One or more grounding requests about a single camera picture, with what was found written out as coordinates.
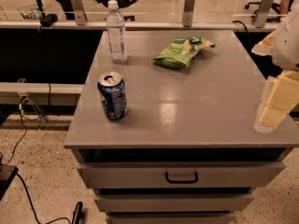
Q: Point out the blue pepsi can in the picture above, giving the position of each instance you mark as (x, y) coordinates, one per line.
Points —
(112, 92)

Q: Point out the black box on floor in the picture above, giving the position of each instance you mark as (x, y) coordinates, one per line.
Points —
(7, 174)

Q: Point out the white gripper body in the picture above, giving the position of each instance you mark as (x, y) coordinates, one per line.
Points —
(288, 47)

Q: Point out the grey drawer cabinet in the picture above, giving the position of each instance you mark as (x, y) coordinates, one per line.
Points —
(203, 113)

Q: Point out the left metal bracket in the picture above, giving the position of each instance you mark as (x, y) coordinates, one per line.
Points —
(79, 13)

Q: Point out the black object on floor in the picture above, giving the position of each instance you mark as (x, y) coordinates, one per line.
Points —
(77, 213)

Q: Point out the far right office chair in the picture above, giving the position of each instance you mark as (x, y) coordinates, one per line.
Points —
(264, 3)

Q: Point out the right metal bracket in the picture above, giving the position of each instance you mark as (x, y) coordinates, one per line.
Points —
(260, 17)

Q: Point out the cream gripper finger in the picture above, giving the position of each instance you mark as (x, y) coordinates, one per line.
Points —
(279, 97)
(263, 48)

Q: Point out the bottom grey drawer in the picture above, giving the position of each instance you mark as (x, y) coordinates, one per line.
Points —
(207, 218)

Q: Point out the middle metal bracket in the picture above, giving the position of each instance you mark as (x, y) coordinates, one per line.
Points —
(188, 13)

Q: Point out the black drawer handle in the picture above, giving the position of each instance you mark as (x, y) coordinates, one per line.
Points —
(181, 179)

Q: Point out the clear plastic water bottle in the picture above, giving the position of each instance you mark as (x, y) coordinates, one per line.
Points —
(115, 24)

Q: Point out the top grey drawer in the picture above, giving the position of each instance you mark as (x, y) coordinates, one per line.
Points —
(150, 175)

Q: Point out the green chip bag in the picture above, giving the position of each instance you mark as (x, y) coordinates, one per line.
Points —
(179, 53)

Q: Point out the black power adapter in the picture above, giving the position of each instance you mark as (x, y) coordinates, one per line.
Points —
(48, 20)

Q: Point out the grey drawer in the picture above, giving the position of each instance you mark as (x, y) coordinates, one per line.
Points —
(150, 175)
(172, 203)
(207, 218)

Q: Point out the metal bracket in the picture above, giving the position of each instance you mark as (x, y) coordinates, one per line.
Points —
(260, 17)
(79, 13)
(188, 13)

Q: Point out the middle grey drawer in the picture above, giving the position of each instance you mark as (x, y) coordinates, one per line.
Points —
(172, 203)

